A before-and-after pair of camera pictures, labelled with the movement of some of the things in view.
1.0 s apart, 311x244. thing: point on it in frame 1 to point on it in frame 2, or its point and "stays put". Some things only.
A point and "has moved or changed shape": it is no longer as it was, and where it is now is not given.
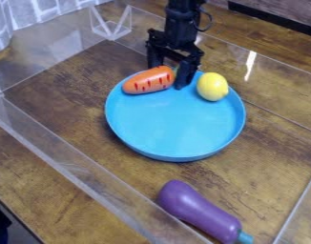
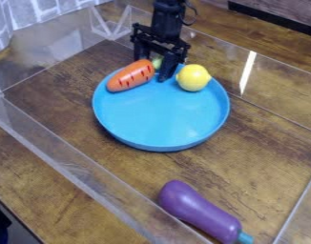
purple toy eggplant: x=183 y=202 stays put
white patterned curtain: x=14 y=13 stays put
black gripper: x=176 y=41 to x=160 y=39
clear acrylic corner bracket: x=111 y=30 stays put
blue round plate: x=169 y=124 has moved or changed shape
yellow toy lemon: x=211 y=86 has moved or changed shape
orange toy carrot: x=149 y=80 has moved or changed shape
